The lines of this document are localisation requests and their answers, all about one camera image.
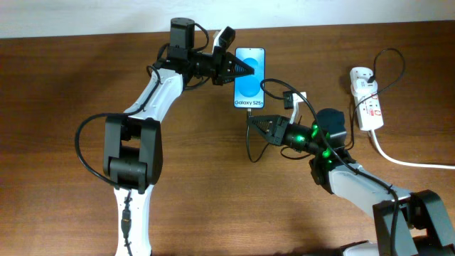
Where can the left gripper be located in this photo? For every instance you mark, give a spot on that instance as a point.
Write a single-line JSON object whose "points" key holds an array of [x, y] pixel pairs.
{"points": [[220, 68]]}

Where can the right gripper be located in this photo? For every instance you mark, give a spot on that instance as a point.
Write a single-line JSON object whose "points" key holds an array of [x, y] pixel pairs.
{"points": [[281, 126]]}

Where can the blue Galaxy smartphone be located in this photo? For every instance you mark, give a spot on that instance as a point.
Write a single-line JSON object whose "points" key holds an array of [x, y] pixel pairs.
{"points": [[247, 91]]}

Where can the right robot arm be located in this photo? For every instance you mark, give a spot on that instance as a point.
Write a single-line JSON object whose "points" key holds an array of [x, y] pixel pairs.
{"points": [[406, 223]]}

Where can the white power strip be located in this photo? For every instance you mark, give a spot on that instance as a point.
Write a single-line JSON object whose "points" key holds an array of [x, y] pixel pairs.
{"points": [[368, 112]]}

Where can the white USB wall charger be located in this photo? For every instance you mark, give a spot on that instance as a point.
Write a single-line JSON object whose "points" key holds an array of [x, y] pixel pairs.
{"points": [[361, 87]]}

